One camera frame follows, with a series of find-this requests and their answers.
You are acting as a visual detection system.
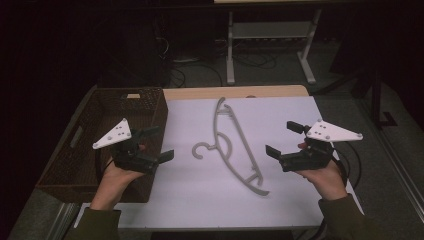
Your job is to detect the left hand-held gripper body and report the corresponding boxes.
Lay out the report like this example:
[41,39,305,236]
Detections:
[92,118,160,176]

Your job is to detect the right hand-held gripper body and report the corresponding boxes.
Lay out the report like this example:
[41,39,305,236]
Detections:
[279,118,364,173]

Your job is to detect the grey plastic clothes hanger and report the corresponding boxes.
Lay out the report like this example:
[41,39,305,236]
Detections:
[191,96,271,197]

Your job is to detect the brown woven basket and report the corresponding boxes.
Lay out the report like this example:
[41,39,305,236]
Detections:
[35,86,169,204]

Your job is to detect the person's left hand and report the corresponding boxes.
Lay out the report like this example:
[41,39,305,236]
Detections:
[89,163,148,212]

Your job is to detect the person's right hand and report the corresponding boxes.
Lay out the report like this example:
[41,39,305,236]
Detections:
[294,142,349,202]

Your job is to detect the black metal stand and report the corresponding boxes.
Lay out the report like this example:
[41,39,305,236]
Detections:
[369,64,398,130]

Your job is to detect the white table mat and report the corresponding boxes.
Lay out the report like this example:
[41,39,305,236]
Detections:
[73,95,365,231]

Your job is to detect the grey power strip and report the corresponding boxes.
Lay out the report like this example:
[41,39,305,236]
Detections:
[214,37,303,46]

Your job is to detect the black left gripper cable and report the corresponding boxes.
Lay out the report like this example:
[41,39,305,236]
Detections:
[94,148,115,184]

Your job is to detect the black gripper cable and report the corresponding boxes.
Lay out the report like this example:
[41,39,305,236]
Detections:
[94,148,115,184]
[331,141,363,192]

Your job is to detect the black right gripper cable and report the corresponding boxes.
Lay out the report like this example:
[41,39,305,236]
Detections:
[331,141,363,192]

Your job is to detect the black floor cables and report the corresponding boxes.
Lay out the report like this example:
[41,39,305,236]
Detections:
[165,49,278,88]

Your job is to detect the white metal desk frame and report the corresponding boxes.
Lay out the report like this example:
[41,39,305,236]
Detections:
[225,9,323,86]

